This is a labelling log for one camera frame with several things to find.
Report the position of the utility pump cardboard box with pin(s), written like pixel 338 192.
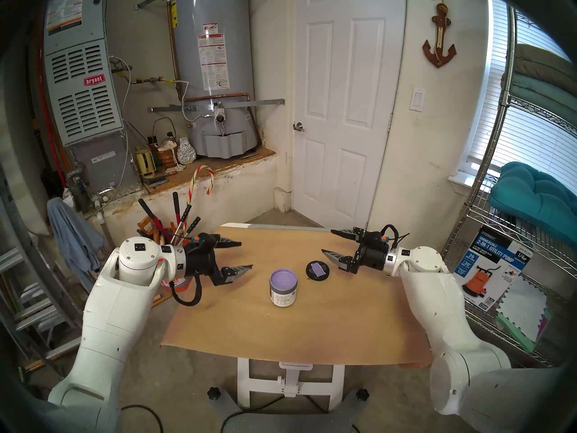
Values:
pixel 491 274

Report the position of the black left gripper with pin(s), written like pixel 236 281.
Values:
pixel 203 263

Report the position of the black round jar lid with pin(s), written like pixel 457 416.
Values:
pixel 318 274

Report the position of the olive green cushion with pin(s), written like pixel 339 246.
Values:
pixel 541 62

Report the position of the white panel door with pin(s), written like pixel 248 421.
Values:
pixel 351 166

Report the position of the brown anchor wall decoration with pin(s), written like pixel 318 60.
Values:
pixel 438 53

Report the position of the white zigzag foam mat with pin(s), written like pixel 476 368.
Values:
pixel 525 308

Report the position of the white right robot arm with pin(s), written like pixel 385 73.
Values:
pixel 441 310

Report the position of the teal tufted cushion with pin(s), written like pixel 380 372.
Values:
pixel 532 197

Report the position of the silver shears black grips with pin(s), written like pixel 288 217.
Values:
pixel 185 209

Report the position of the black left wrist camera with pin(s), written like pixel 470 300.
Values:
pixel 205 240

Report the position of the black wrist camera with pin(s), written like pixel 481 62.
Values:
pixel 205 240
pixel 376 237

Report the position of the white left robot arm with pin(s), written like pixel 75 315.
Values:
pixel 117 310

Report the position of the grey Bryant furnace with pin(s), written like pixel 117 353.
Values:
pixel 85 107

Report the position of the blue hanging cloth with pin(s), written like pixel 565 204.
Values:
pixel 72 242

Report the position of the long wooden stick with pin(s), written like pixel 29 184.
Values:
pixel 161 300

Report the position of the green foam mat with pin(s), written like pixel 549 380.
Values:
pixel 518 339

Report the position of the white window blinds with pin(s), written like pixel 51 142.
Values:
pixel 532 139

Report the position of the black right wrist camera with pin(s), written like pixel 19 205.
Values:
pixel 376 237

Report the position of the crumpled aluminium foil lump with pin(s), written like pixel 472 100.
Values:
pixel 185 153

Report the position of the red white candy cane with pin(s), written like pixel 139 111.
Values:
pixel 192 188

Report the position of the white light switch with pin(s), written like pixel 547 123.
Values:
pixel 417 99

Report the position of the white window sill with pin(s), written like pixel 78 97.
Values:
pixel 462 179

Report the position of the white paint jar black lid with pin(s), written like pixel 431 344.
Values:
pixel 284 292

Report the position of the grey water heater tank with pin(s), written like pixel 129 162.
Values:
pixel 234 53

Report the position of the aluminium ladder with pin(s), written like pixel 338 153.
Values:
pixel 27 274

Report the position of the dark green cushion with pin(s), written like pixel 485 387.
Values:
pixel 536 94

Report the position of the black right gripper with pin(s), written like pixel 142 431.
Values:
pixel 372 256

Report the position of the orange plastic bucket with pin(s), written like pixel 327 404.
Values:
pixel 180 285

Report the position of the silver door knob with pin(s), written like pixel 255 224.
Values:
pixel 298 127

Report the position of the yellow plastic jug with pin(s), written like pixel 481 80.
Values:
pixel 145 163

